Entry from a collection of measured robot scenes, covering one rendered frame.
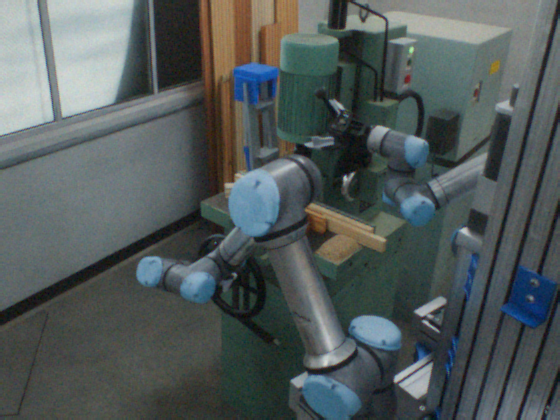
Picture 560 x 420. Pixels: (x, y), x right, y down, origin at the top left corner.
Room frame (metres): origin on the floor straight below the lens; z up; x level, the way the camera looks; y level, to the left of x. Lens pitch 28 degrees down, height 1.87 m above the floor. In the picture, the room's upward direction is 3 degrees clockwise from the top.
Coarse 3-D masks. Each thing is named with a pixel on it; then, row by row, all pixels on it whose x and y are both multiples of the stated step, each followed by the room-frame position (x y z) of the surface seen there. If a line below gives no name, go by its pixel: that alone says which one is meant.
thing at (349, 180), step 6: (354, 168) 1.82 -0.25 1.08; (348, 174) 1.79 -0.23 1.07; (354, 174) 1.80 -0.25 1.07; (342, 180) 1.79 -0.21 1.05; (348, 180) 1.78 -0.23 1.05; (354, 180) 1.81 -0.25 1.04; (342, 186) 1.78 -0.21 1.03; (348, 186) 1.78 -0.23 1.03; (354, 186) 1.81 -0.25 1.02; (342, 192) 1.78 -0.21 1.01; (348, 192) 1.78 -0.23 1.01; (354, 192) 1.82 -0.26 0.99; (348, 198) 1.79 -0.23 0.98; (354, 198) 1.82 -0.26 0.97
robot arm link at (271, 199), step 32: (288, 160) 1.09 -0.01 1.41; (256, 192) 0.98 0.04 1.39; (288, 192) 1.00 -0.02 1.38; (256, 224) 0.96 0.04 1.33; (288, 224) 0.97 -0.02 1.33; (288, 256) 0.96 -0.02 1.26; (288, 288) 0.95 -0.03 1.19; (320, 288) 0.96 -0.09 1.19; (320, 320) 0.92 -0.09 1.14; (320, 352) 0.90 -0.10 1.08; (352, 352) 0.91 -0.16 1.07; (320, 384) 0.86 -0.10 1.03; (352, 384) 0.87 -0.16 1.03
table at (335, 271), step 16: (224, 192) 1.95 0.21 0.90; (208, 208) 1.84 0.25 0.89; (224, 208) 1.83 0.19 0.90; (224, 224) 1.80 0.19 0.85; (320, 240) 1.64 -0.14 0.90; (256, 256) 1.57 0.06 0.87; (320, 256) 1.54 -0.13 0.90; (352, 256) 1.56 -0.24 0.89; (368, 256) 1.64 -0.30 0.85; (336, 272) 1.50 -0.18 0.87
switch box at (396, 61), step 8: (392, 40) 1.95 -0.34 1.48; (400, 40) 1.96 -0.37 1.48; (408, 40) 1.97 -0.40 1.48; (416, 40) 1.98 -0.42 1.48; (392, 48) 1.93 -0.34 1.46; (400, 48) 1.91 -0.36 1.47; (408, 48) 1.93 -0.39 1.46; (392, 56) 1.93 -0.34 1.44; (400, 56) 1.91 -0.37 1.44; (392, 64) 1.92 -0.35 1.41; (400, 64) 1.91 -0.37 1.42; (392, 72) 1.92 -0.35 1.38; (400, 72) 1.91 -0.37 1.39; (408, 72) 1.95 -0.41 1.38; (392, 80) 1.92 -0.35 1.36; (400, 80) 1.91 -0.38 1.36; (384, 88) 1.94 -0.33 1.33; (392, 88) 1.92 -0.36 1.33; (400, 88) 1.92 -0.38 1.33
